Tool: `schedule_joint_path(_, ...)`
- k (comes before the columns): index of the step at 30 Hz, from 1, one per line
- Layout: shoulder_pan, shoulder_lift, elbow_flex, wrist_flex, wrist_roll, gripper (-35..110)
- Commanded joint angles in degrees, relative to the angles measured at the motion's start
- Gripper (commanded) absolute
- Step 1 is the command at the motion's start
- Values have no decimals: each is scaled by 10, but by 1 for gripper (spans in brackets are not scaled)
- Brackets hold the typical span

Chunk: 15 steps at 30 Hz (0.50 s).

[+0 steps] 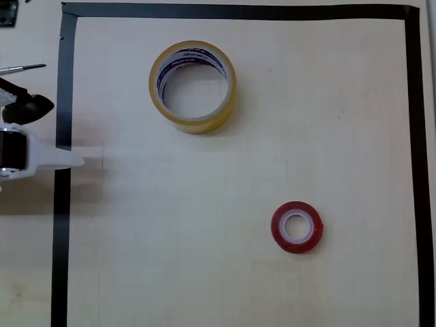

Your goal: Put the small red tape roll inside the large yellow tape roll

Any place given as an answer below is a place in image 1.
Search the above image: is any black box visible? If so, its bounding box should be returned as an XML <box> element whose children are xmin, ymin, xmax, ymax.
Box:
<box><xmin>0</xmin><ymin>0</ymin><xmax>18</xmax><ymax>28</ymax></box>

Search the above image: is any metal screwdriver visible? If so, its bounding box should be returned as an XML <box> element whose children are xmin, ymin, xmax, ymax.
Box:
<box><xmin>0</xmin><ymin>63</ymin><xmax>47</xmax><ymax>76</ymax></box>

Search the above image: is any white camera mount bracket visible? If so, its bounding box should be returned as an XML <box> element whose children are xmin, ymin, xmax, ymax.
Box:
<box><xmin>0</xmin><ymin>87</ymin><xmax>18</xmax><ymax>104</ymax></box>

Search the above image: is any thin black camera cable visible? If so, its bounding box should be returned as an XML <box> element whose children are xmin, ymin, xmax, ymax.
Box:
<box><xmin>0</xmin><ymin>77</ymin><xmax>28</xmax><ymax>97</ymax></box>

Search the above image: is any small red tape roll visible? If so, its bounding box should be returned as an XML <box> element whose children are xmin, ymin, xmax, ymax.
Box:
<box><xmin>270</xmin><ymin>200</ymin><xmax>324</xmax><ymax>255</ymax></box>

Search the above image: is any large yellowish packing tape roll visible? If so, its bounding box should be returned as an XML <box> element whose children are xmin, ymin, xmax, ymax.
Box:
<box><xmin>148</xmin><ymin>40</ymin><xmax>237</xmax><ymax>135</ymax></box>

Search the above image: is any black webcam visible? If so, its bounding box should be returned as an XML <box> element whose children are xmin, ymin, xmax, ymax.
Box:
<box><xmin>3</xmin><ymin>92</ymin><xmax>55</xmax><ymax>125</ymax></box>

